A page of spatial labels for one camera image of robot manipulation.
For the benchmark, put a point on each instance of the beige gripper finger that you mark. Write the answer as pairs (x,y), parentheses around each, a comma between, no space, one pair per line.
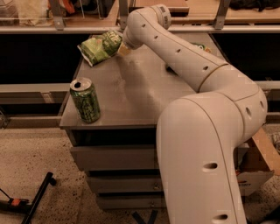
(123,50)

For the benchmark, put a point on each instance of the green jalapeno chip bag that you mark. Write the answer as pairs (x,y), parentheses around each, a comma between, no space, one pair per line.
(101,47)

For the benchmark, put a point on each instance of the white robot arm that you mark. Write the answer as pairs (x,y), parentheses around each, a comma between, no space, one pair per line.
(198,133)

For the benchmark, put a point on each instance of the green soda can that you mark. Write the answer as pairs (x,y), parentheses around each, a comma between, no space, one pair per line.
(85,99)

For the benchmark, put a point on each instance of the green snack pouch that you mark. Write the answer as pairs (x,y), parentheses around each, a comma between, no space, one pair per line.
(197,46)

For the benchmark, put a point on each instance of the grey drawer cabinet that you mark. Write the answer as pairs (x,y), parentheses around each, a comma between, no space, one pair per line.
(132,91)

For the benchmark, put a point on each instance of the top grey drawer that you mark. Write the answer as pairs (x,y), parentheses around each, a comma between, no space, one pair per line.
(115,157)

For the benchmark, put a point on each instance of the grey drawer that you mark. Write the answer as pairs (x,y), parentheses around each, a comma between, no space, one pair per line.
(130,202)
(115,157)
(125,184)

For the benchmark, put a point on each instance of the middle grey drawer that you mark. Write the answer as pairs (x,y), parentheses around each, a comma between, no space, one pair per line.
(125,184)

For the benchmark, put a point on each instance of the black stand leg left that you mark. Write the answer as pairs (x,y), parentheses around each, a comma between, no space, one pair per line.
(48,180)

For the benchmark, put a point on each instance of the bottom grey drawer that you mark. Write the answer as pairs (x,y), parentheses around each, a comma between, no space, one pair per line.
(130,202)

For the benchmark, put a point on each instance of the cardboard box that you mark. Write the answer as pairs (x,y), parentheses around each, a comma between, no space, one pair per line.
(256,161)

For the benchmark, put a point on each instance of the orange black tool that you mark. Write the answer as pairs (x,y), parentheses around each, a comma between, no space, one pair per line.
(14,205)

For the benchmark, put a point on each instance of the metal shelf rail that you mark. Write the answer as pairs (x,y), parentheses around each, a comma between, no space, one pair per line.
(172,29)

